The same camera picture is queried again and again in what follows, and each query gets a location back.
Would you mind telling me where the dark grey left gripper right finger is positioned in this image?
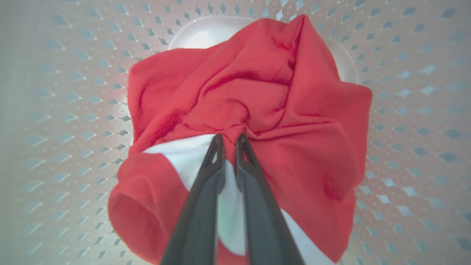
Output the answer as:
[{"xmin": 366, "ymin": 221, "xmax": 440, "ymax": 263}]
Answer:
[{"xmin": 235, "ymin": 133, "xmax": 305, "ymax": 265}]

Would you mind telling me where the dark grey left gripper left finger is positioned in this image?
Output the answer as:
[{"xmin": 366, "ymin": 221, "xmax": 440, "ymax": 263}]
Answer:
[{"xmin": 160, "ymin": 134, "xmax": 226, "ymax": 265}]

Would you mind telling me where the red and white garment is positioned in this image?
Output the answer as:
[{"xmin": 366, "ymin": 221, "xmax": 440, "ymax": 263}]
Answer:
[{"xmin": 108, "ymin": 15, "xmax": 373, "ymax": 265}]

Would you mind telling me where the white perforated laundry basket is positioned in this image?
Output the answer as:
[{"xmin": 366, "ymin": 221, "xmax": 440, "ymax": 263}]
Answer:
[{"xmin": 0, "ymin": 0, "xmax": 471, "ymax": 265}]

